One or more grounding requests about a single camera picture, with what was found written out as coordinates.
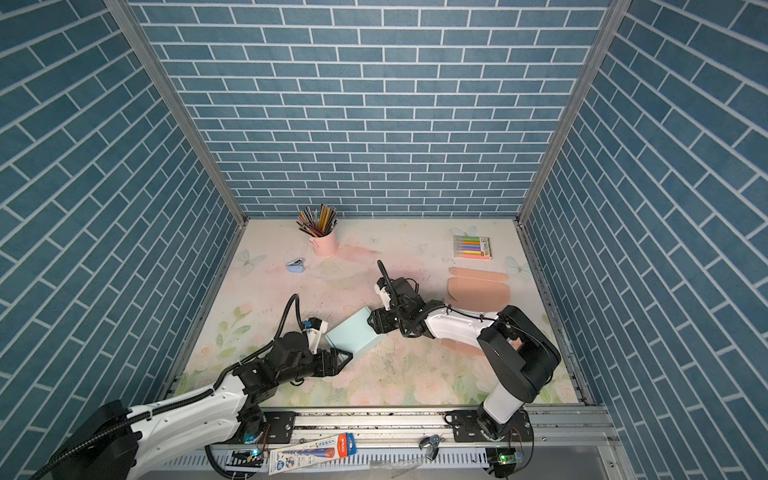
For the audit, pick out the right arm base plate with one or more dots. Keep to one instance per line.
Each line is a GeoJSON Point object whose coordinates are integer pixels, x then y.
{"type": "Point", "coordinates": [473, 425]}

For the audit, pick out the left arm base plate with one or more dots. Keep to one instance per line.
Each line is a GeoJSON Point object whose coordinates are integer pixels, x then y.
{"type": "Point", "coordinates": [270, 427]}

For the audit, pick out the bundle of coloured pencils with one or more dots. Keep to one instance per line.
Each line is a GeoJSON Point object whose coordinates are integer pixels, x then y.
{"type": "Point", "coordinates": [317, 223]}

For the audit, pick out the light blue paper box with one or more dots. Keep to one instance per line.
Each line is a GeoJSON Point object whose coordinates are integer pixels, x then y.
{"type": "Point", "coordinates": [354, 335]}

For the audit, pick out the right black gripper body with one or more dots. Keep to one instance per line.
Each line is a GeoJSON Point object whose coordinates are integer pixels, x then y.
{"type": "Point", "coordinates": [389, 288]}

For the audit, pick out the small metal clip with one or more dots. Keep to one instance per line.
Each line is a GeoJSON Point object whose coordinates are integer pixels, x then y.
{"type": "Point", "coordinates": [430, 445]}

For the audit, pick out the aluminium mounting rail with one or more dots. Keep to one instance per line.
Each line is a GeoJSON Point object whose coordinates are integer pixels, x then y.
{"type": "Point", "coordinates": [390, 428]}

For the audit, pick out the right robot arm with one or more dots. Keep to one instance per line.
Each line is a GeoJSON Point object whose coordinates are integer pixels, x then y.
{"type": "Point", "coordinates": [521, 356]}

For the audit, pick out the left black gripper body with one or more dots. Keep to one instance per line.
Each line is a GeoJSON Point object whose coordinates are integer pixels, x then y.
{"type": "Point", "coordinates": [325, 363]}

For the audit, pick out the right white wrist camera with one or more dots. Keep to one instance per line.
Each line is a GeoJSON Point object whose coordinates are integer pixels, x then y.
{"type": "Point", "coordinates": [383, 292]}

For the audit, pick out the pink pencil bucket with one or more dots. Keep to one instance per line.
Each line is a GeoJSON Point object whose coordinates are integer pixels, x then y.
{"type": "Point", "coordinates": [325, 246]}

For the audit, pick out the pack of coloured markers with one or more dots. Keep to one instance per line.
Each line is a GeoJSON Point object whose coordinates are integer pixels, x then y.
{"type": "Point", "coordinates": [472, 247]}

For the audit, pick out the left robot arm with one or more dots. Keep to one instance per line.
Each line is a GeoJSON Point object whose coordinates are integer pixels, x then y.
{"type": "Point", "coordinates": [124, 443]}

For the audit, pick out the red blue white package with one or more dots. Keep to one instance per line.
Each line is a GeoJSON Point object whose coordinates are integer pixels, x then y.
{"type": "Point", "coordinates": [308, 454]}

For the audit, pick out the pink paper box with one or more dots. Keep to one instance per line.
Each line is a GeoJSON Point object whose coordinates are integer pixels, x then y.
{"type": "Point", "coordinates": [478, 290]}

